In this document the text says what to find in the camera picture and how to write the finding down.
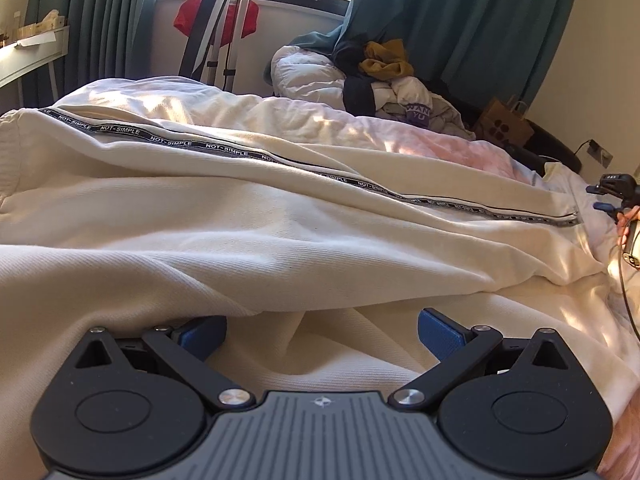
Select teal curtain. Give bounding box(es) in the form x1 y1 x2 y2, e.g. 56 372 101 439
295 0 586 111
24 0 168 98

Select white wall shelf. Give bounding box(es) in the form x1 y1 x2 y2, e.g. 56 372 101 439
0 10 71 108

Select red cloth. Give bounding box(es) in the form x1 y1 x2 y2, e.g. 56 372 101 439
173 0 260 47

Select person's right hand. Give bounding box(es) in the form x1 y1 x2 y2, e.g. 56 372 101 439
616 206 640 249

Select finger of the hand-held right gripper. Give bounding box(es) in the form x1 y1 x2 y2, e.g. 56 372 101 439
585 173 637 197
593 202 627 222

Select mustard yellow garment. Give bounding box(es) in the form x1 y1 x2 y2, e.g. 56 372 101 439
358 38 416 82

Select white bed sheet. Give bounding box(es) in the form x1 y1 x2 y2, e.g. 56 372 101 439
54 76 640 396

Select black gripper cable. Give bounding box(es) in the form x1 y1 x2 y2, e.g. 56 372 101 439
614 220 640 341

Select wall socket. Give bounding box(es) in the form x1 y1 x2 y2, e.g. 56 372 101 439
586 140 614 167

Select brown paper bag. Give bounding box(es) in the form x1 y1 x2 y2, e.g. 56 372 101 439
473 97 536 149

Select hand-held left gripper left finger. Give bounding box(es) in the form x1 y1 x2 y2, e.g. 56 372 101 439
74 315 257 414

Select black cushion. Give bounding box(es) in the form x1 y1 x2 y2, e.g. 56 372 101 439
500 119 583 177

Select cream pants with black tape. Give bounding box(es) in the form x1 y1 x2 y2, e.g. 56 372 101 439
0 106 626 461

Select dark navy garment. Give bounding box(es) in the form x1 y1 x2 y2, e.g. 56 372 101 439
334 42 401 117

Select pile of clothes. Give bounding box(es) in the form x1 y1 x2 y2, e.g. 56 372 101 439
270 44 476 141

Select metal folding stand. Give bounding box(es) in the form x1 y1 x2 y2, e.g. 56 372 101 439
178 0 281 93

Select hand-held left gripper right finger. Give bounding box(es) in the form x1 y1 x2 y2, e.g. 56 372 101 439
389 308 572 410

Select grey garment with purple print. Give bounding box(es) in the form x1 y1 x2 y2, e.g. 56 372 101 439
376 91 476 141

